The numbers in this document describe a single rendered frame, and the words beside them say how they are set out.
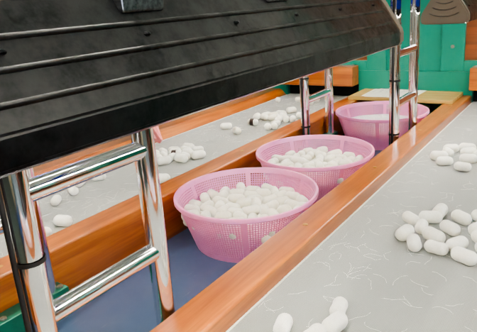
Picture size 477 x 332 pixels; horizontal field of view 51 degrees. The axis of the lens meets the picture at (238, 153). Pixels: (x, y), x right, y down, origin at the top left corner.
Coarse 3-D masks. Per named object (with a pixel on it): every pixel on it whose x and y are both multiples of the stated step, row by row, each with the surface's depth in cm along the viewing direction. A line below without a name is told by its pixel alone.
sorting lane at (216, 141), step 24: (288, 96) 196; (216, 120) 165; (240, 120) 163; (168, 144) 140; (216, 144) 137; (240, 144) 135; (120, 168) 122; (168, 168) 119; (192, 168) 118; (96, 192) 107; (120, 192) 106; (48, 216) 96; (72, 216) 95; (0, 240) 87
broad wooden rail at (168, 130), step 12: (252, 96) 188; (264, 96) 191; (276, 96) 195; (216, 108) 172; (228, 108) 173; (240, 108) 177; (180, 120) 158; (192, 120) 158; (204, 120) 162; (168, 132) 148; (180, 132) 151; (108, 144) 135; (120, 144) 135; (72, 156) 126; (84, 156) 126; (36, 168) 118; (48, 168) 118
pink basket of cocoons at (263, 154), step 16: (272, 144) 124; (288, 144) 127; (304, 144) 127; (320, 144) 127; (336, 144) 125; (352, 144) 122; (368, 144) 116; (368, 160) 109; (320, 176) 104; (336, 176) 104; (320, 192) 106
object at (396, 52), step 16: (400, 0) 113; (416, 0) 125; (400, 16) 115; (416, 16) 126; (416, 32) 127; (400, 48) 120; (416, 48) 127; (416, 64) 129; (416, 80) 131; (400, 96) 126; (416, 96) 132; (416, 112) 133
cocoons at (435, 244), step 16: (448, 144) 115; (464, 144) 114; (448, 160) 106; (464, 160) 107; (416, 224) 78; (448, 224) 76; (464, 224) 79; (400, 240) 76; (416, 240) 72; (432, 240) 72; (448, 240) 72; (464, 240) 71; (464, 256) 68; (336, 304) 58; (288, 320) 57; (336, 320) 56
